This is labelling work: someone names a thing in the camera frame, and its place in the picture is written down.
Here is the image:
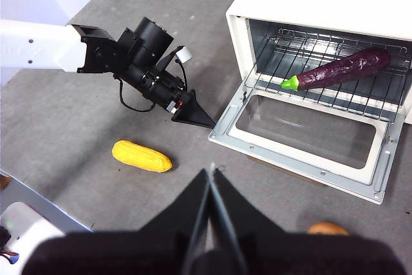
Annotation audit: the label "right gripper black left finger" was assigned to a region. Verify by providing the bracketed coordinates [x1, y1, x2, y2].
[22, 169, 212, 275]

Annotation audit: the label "grey metal table edge rail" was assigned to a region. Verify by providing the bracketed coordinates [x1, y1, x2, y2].
[0, 169, 93, 234]

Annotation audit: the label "oven door with glass window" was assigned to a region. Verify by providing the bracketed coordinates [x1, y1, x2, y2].
[208, 86, 407, 205]

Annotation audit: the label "orange round fruit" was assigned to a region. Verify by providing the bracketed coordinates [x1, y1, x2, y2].
[307, 222, 350, 236]

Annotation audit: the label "metal wire oven rack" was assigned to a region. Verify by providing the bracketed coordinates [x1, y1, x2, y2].
[243, 28, 412, 123]

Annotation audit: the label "red and black wires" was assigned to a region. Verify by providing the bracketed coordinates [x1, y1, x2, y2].
[0, 226, 21, 265]

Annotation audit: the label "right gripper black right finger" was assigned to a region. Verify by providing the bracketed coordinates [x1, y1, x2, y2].
[211, 169, 408, 275]

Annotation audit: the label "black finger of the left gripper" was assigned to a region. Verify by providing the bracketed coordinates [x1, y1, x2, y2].
[173, 90, 217, 129]

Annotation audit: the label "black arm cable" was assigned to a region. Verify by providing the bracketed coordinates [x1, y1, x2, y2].
[118, 80, 156, 113]

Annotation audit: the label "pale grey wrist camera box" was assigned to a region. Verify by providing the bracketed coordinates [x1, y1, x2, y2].
[174, 45, 193, 64]

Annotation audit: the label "thin black camera cable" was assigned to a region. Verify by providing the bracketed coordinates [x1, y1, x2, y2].
[176, 60, 189, 92]

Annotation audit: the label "yellow corn cob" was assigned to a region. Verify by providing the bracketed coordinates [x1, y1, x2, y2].
[111, 140, 173, 173]

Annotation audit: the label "purple eggplant with green stem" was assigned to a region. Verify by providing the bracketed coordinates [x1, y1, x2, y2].
[280, 46, 392, 91]

